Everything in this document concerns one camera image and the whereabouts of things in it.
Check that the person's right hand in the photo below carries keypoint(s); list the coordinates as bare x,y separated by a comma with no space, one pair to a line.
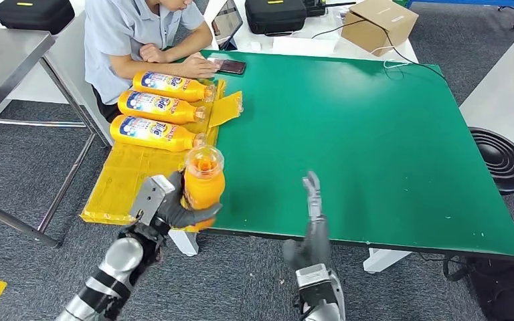
199,66

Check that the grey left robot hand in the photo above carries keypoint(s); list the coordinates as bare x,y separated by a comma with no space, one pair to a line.
175,208

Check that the person's left hand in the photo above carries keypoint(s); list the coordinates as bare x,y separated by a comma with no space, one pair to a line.
152,53

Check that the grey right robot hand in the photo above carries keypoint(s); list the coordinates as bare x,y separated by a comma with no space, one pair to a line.
314,239

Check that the orange detergent bottle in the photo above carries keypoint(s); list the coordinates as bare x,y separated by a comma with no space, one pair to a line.
177,138
190,88
181,113
203,181

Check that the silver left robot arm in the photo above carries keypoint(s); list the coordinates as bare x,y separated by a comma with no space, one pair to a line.
110,274

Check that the person's left forearm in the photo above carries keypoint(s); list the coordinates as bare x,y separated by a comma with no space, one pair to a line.
192,44

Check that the person's right forearm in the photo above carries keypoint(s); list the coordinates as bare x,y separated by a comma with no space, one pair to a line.
148,71

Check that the smartphone with red screen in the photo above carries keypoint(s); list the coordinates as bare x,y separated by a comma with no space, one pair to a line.
232,66

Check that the white table leg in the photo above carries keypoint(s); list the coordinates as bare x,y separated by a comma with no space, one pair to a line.
381,261
185,243

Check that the person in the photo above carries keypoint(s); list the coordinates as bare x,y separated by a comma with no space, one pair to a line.
115,35

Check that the white table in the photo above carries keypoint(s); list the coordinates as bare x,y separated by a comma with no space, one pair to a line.
244,45

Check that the tablet on stand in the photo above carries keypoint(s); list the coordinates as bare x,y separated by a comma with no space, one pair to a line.
227,22

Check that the yellow taped cardboard sheet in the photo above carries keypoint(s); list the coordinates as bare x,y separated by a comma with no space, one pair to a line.
124,186

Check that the small white charger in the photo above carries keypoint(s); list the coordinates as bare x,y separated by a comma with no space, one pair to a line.
255,46

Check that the pale grey bench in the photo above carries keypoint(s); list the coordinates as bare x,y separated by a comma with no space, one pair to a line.
66,57

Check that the black carrying case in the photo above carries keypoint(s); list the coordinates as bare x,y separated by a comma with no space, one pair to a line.
33,16
275,16

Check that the green table mat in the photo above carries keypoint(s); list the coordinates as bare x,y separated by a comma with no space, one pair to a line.
394,155

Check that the grey metal table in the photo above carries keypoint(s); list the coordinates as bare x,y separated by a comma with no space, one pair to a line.
0,66

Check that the brown cardboard box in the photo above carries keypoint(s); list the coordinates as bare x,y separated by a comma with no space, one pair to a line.
374,26

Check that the black round stool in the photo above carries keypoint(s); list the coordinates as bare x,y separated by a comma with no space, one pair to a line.
501,159

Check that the pale grey table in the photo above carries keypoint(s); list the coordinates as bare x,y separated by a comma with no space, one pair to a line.
505,88

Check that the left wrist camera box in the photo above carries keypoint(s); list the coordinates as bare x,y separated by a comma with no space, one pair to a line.
150,197

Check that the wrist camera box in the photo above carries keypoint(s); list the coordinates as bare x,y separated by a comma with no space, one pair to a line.
150,197
312,281

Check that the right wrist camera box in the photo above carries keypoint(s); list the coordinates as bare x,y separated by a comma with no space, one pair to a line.
312,281

